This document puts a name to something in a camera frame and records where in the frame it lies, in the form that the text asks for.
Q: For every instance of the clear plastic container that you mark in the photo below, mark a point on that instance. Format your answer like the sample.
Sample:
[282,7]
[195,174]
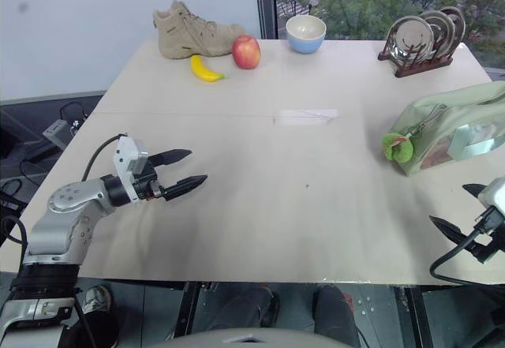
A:
[471,143]

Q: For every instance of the tan suede boot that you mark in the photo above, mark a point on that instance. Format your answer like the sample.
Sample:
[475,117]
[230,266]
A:
[189,32]

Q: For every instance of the yellow banana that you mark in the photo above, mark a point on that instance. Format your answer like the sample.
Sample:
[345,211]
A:
[202,70]

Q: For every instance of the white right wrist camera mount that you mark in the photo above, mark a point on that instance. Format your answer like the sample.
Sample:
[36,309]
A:
[494,192]

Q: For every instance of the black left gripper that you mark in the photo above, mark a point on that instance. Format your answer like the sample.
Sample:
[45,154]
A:
[149,184]

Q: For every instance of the red apple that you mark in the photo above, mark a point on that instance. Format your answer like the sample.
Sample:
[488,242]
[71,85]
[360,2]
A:
[245,52]

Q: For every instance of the green zipper charm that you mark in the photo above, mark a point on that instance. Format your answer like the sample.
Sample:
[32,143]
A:
[397,147]

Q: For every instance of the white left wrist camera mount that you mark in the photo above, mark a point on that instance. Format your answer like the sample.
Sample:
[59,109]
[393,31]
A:
[127,162]

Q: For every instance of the grey sneaker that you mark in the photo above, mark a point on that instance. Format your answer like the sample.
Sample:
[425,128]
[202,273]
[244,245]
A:
[96,298]

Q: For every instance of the round metal plate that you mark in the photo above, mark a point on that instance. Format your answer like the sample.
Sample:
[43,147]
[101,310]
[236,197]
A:
[451,28]
[440,28]
[410,38]
[461,24]

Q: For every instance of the grey window frame post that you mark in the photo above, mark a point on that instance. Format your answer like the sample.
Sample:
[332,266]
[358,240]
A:
[264,2]

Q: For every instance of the light green zipper pouch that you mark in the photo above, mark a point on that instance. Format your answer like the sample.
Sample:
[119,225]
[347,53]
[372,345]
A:
[442,107]

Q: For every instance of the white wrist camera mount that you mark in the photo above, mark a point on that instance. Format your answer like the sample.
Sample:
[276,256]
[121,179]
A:
[127,162]
[494,192]

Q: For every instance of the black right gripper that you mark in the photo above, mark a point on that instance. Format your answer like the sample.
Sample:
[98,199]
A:
[484,250]

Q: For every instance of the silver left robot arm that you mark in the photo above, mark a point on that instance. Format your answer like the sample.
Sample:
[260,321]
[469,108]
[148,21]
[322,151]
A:
[63,221]

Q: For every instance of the dark rounded shape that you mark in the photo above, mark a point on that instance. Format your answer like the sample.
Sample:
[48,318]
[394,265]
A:
[246,310]
[335,314]

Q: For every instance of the black table leg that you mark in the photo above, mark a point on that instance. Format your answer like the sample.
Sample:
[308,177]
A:
[416,316]
[185,310]

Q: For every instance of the small grey metal box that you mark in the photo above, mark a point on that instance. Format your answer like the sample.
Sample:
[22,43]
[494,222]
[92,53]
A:
[55,130]

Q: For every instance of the dark wooden plate rack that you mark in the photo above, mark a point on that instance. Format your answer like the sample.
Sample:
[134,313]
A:
[418,66]

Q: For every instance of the blue and white bowl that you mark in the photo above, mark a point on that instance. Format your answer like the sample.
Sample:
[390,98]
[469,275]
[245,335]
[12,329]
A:
[305,34]

